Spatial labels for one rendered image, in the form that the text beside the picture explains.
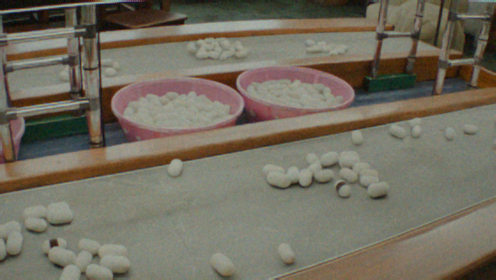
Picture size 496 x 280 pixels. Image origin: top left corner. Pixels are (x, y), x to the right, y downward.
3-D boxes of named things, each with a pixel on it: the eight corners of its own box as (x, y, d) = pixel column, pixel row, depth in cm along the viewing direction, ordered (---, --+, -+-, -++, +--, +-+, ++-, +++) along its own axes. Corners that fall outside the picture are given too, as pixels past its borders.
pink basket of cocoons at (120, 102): (267, 144, 101) (271, 103, 97) (169, 191, 83) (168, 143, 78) (182, 105, 116) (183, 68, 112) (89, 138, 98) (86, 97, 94)
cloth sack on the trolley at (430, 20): (468, 58, 357) (477, 13, 340) (414, 66, 320) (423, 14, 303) (415, 38, 398) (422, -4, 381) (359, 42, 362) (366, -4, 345)
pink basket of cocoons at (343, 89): (370, 139, 106) (378, 100, 102) (269, 159, 95) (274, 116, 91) (307, 96, 127) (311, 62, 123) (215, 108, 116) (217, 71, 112)
